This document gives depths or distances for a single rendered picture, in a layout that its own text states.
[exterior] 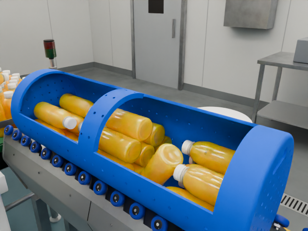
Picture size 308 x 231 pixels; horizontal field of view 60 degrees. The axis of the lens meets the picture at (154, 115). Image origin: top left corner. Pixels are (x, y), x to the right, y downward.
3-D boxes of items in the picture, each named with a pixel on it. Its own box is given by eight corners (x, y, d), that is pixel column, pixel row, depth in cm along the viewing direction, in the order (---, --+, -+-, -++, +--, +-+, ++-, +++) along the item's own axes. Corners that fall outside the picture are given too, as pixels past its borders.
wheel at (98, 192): (102, 177, 79) (107, 178, 80) (91, 182, 80) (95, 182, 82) (104, 192, 77) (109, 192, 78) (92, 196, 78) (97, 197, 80)
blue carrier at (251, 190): (236, 297, 52) (255, 180, 40) (20, 150, 103) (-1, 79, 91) (281, 209, 71) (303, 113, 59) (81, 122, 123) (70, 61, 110)
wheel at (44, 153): (47, 145, 96) (52, 146, 98) (39, 149, 98) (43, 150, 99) (48, 156, 94) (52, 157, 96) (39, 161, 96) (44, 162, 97)
